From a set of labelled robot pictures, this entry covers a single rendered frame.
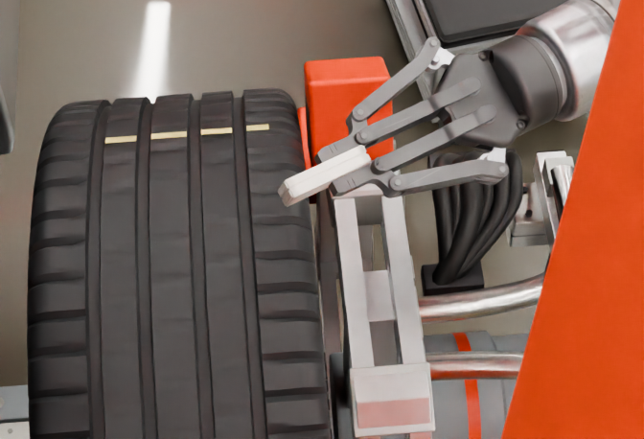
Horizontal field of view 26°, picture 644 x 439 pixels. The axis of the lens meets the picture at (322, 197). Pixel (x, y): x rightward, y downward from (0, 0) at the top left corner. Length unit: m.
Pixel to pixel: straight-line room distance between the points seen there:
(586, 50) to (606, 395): 0.82
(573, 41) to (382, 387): 0.31
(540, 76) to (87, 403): 0.43
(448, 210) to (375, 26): 1.49
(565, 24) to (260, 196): 0.29
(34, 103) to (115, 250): 1.61
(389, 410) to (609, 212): 0.85
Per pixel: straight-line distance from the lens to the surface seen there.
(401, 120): 1.09
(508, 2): 2.41
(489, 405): 1.37
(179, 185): 1.18
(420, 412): 1.14
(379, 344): 1.24
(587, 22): 1.14
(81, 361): 1.11
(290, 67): 2.73
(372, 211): 1.23
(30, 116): 2.72
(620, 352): 0.30
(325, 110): 1.25
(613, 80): 0.29
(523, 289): 1.31
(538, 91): 1.11
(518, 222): 1.42
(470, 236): 1.33
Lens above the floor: 2.15
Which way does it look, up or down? 57 degrees down
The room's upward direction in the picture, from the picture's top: straight up
